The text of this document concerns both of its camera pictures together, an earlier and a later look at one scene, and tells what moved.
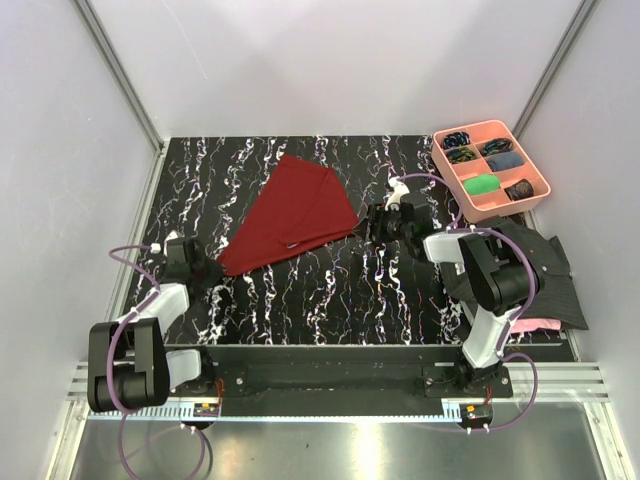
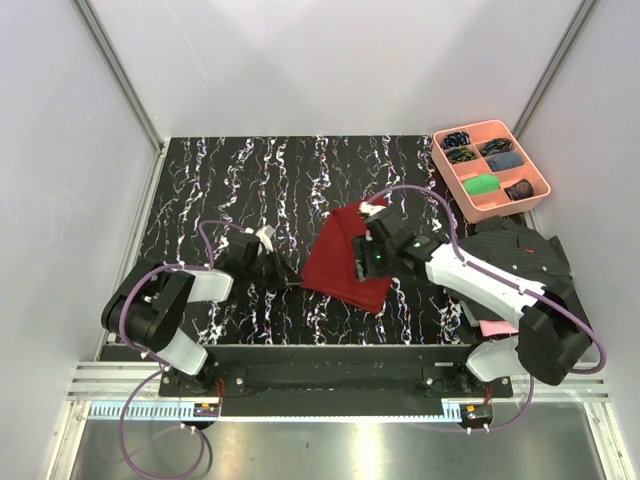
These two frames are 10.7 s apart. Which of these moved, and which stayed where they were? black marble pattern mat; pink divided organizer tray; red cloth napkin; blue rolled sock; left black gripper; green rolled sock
Moved: red cloth napkin; left black gripper
Stayed: black marble pattern mat; green rolled sock; blue rolled sock; pink divided organizer tray
